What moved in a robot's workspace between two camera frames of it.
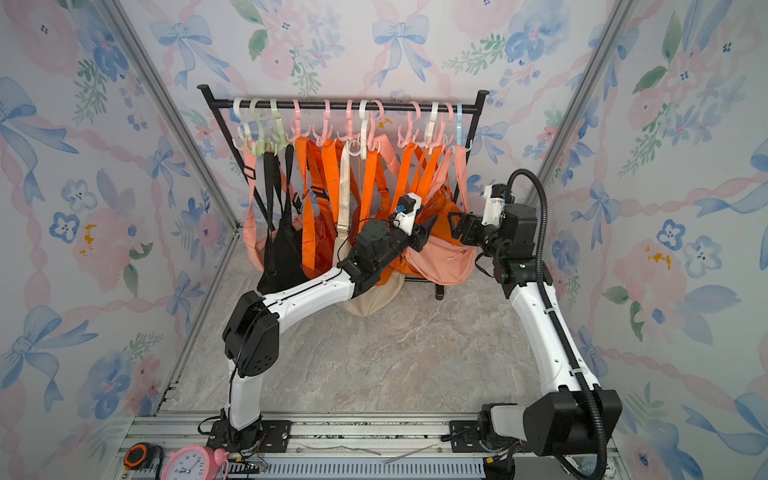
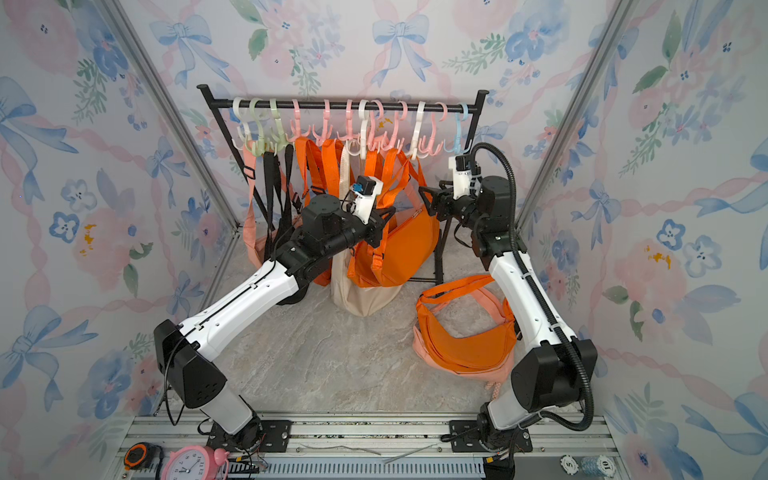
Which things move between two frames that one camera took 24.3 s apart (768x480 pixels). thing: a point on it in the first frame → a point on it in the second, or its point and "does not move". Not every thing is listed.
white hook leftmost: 239,141 does not move
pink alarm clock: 194,462 does not move
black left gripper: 424,231 → 375,225
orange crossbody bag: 428,163 → 414,233
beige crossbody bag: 382,296 does not move
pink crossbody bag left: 257,236 does not move
